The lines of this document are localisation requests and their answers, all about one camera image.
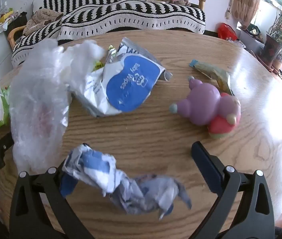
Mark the yellow green paper clutter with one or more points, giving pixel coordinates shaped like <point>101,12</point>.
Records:
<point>6,16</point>

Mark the white printed packet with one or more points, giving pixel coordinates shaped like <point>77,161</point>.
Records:
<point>239,42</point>

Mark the hanging wall ornament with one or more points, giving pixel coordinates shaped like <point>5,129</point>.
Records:
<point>229,7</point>

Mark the teal yellow snack wrapper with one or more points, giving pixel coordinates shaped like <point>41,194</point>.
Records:
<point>215,76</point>

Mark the black bag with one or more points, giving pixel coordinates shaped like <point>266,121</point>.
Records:
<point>16,23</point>

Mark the silver foil candy wrapper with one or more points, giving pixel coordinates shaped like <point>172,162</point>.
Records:
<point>111,52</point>

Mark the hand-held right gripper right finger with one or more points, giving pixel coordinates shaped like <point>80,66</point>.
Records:
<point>207,169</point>

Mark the clear plastic bag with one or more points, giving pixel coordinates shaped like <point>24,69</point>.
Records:
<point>38,99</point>

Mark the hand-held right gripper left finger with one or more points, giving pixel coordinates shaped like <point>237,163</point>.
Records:
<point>67,188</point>

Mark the dark round object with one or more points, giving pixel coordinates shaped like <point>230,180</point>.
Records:
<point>254,29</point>

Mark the white blue wipes packet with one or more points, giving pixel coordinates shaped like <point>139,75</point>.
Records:
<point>131,84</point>

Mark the small yellow green wrapper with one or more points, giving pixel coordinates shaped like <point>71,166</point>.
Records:
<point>97,65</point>

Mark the beige patterned curtain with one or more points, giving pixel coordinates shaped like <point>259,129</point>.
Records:
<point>245,2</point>

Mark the rattan frame sofa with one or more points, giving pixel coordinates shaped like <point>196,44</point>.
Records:
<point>202,0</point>

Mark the blue white wrapper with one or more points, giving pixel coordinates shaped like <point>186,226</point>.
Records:
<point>101,169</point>

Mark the purple pink plush toy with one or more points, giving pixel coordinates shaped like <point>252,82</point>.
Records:
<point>205,104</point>

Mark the red plastic bag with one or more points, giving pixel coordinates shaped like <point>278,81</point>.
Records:
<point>227,31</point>

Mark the potted plant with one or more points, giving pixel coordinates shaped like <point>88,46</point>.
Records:
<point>272,47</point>

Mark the grey box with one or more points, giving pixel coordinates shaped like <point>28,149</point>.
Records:
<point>252,42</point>

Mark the beige knit clothing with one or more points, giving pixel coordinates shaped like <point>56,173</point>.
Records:
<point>41,20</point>

